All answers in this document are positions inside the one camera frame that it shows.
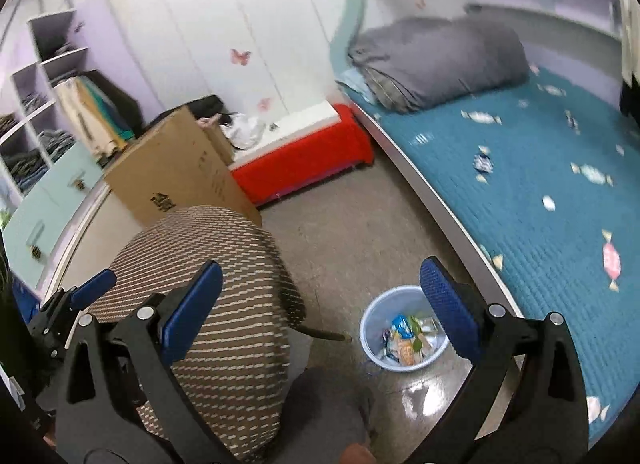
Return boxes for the hanging clothes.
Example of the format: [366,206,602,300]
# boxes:
[52,70,144,163]

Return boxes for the red white low bench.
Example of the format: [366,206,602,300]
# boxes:
[231,104,374,206]

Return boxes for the trash pile in bin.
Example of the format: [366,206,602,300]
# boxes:
[378,314,442,369]

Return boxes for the grey folded blanket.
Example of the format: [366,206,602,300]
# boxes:
[348,16,529,113]

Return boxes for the teal bed headboard frame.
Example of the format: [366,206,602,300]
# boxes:
[329,0,366,80]

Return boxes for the grey trouser knee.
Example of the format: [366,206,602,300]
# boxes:
[265,368,376,464]

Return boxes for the brown polka dot tablecloth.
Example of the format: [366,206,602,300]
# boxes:
[89,206,306,462]

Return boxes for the large cardboard box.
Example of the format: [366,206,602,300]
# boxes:
[103,106,262,226]

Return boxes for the white plastic bag on bench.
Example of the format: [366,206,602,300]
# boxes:
[219,112,266,150]

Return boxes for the light blue trash bin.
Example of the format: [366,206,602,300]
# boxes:
[359,285,449,373]

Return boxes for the teal drawer cabinet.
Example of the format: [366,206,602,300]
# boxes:
[2,143,102,297]

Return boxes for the teal bed mattress cover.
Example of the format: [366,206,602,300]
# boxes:
[354,66,639,439]

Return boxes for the white open shelf unit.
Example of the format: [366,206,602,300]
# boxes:
[1,0,88,206]

